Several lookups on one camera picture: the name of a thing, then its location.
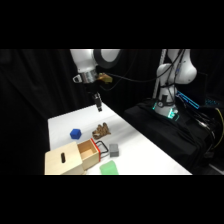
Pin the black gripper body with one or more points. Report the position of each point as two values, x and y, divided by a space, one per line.
91 88

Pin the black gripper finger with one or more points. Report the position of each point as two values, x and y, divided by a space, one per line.
99 102
96 102

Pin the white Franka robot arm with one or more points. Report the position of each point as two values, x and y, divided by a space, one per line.
84 60

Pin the brown tiger toy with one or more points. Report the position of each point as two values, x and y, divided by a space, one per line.
101 130

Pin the blue cube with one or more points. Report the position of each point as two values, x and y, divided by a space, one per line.
75 133

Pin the gray block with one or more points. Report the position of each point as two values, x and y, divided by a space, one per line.
114 150

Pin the wooden drawer with red front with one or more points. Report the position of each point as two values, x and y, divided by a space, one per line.
90 154

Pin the black curtain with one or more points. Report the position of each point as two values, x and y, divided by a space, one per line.
33 86

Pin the green block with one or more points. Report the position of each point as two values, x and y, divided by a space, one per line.
109 168

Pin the wooden box with slot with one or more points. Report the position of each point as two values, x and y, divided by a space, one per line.
63 162

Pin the black robot stand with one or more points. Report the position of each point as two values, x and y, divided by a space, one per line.
160 135

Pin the blue-lit control box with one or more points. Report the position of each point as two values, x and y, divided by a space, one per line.
188 99

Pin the gold wrist camera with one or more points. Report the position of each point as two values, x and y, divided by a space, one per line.
104 78

